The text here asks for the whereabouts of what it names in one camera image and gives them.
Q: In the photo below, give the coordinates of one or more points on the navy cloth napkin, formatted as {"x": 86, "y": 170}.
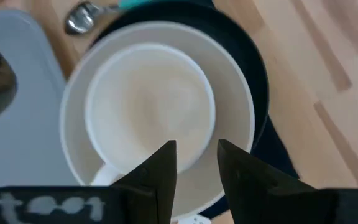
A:
{"x": 275, "y": 155}

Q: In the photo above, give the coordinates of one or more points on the white ribbed bowl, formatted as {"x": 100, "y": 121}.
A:
{"x": 228, "y": 93}

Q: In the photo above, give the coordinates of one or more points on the white mug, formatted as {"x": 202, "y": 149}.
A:
{"x": 151, "y": 99}

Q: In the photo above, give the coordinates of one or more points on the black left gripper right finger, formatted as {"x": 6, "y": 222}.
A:
{"x": 259, "y": 193}

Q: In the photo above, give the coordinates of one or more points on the dark navy plate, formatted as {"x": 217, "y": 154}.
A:
{"x": 244, "y": 46}

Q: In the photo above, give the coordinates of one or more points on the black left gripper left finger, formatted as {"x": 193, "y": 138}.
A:
{"x": 148, "y": 193}

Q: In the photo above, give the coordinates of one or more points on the grey serving tray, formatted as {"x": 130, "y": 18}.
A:
{"x": 26, "y": 140}

